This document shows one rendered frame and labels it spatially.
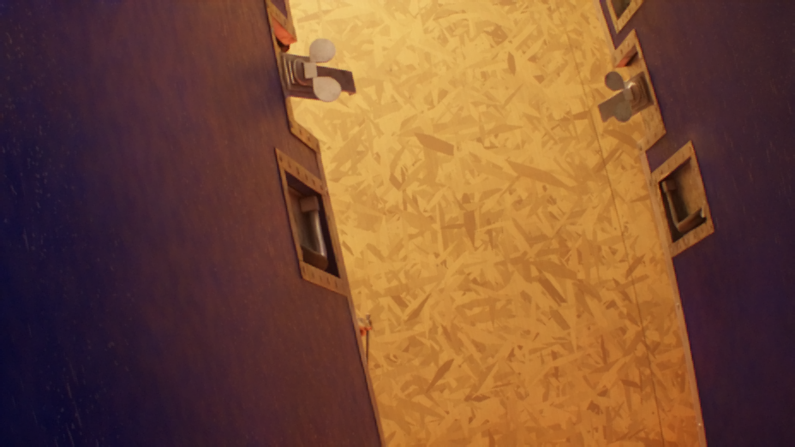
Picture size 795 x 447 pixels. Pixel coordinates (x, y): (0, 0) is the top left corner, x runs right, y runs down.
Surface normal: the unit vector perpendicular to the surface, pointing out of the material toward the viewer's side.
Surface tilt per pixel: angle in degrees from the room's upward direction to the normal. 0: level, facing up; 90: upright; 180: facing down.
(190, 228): 90
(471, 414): 90
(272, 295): 90
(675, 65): 90
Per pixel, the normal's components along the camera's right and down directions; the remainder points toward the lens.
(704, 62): -0.97, 0.19
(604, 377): 0.18, -0.22
